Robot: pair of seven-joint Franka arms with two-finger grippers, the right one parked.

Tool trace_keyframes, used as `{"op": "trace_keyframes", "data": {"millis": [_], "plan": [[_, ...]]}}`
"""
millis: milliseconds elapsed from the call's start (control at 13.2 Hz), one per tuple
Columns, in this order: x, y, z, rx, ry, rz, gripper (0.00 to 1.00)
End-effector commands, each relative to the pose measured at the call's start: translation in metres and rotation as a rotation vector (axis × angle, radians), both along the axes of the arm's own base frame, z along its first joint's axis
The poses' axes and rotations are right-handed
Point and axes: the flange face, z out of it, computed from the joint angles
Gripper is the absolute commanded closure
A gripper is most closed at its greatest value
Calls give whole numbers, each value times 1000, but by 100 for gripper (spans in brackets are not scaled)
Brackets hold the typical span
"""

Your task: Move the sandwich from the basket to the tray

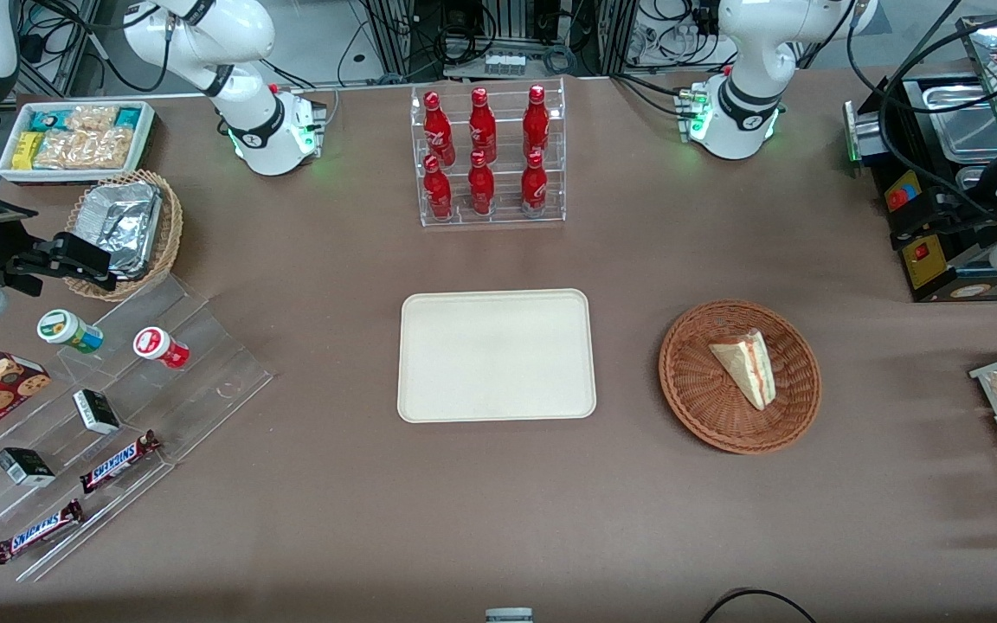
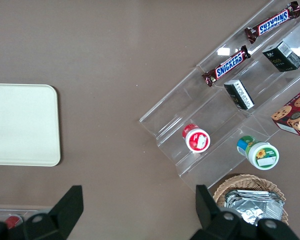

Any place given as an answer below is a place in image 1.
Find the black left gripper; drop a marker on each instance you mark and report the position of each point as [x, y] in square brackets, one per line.
[962, 218]

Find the triangular sandwich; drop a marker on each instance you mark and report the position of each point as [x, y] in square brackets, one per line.
[749, 368]

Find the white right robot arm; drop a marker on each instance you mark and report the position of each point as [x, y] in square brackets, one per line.
[260, 138]

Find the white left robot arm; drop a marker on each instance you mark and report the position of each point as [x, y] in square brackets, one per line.
[745, 108]

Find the light wicker basket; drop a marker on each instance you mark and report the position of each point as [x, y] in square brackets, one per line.
[171, 234]

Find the brown wicker basket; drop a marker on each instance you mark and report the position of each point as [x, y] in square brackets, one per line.
[706, 407]

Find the cream rectangular tray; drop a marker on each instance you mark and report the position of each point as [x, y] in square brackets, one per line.
[497, 356]

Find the black hot food display case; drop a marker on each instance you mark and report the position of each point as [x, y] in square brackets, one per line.
[931, 277]

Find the green lidded cup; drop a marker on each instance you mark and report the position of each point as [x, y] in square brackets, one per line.
[66, 329]

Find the aluminium foil container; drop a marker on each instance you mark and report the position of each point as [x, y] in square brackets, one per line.
[122, 225]

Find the steel food pan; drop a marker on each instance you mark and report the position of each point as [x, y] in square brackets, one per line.
[966, 121]
[970, 177]

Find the white snack bin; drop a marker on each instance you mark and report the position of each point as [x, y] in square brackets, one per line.
[9, 173]

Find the large clear cracker bag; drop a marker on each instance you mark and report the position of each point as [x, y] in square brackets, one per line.
[87, 149]

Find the yellow snack packet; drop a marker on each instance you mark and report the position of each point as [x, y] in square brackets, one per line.
[28, 150]

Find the red lidded cup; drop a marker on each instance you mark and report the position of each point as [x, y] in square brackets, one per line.
[159, 346]

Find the teal snack packet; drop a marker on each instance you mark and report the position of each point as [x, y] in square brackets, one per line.
[48, 120]
[128, 117]

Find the small clear cracker bag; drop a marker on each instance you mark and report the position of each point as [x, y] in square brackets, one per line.
[92, 118]

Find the small black box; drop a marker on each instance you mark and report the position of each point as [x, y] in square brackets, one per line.
[25, 467]
[96, 412]

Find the clear acrylic stepped display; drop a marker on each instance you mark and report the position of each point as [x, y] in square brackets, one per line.
[204, 381]

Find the Snickers bar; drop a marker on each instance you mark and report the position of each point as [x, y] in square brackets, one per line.
[118, 462]
[35, 532]

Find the red soda bottle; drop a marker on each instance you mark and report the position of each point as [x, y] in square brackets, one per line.
[438, 195]
[483, 130]
[439, 134]
[536, 125]
[534, 189]
[481, 190]

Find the clear acrylic bottle rack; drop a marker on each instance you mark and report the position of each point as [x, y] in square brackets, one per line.
[498, 221]

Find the white power strip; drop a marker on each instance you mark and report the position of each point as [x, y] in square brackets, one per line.
[504, 63]

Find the grey object at table edge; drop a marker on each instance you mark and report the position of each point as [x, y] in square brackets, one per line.
[509, 616]

